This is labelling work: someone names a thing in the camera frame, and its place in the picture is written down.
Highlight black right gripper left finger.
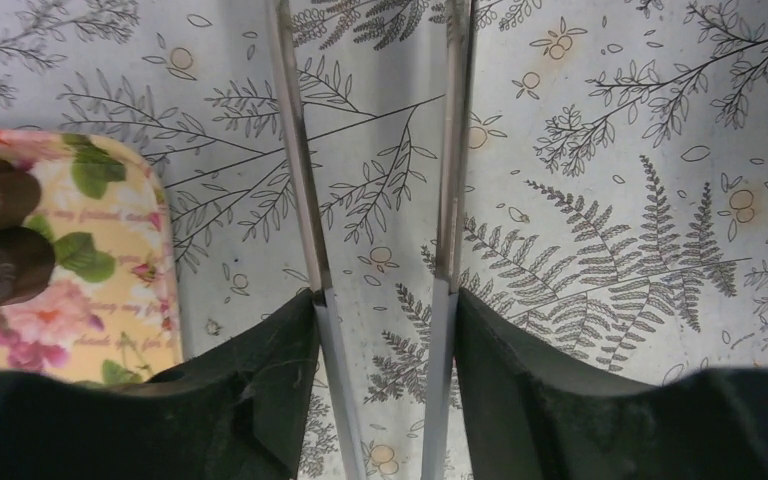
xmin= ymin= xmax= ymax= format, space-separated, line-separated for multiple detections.
xmin=0 ymin=290 xmax=319 ymax=479

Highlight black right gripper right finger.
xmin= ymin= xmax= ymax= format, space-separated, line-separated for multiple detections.
xmin=455 ymin=291 xmax=768 ymax=480

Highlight white handled metal tongs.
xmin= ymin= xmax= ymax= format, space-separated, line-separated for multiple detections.
xmin=266 ymin=1 xmax=477 ymax=479

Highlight floral rectangular tray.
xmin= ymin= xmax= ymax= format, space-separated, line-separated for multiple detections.
xmin=0 ymin=130 xmax=182 ymax=385

